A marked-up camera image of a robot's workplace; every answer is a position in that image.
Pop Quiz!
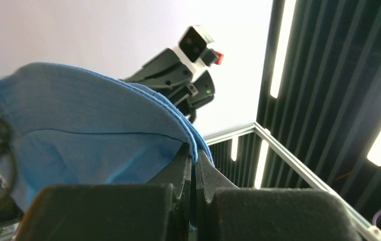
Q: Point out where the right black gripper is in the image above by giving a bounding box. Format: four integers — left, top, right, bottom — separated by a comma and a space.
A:
123, 47, 216, 116

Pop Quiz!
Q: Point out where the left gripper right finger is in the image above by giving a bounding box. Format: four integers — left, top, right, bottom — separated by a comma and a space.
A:
195, 151, 360, 240

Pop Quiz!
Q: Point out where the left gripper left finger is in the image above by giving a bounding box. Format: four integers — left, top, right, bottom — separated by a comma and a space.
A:
16, 143, 192, 241

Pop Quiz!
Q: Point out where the blue bucket hat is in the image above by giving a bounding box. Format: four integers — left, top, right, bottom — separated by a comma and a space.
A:
0, 62, 212, 211

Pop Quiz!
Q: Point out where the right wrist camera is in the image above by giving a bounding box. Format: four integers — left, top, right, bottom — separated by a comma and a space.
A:
172, 25, 224, 82

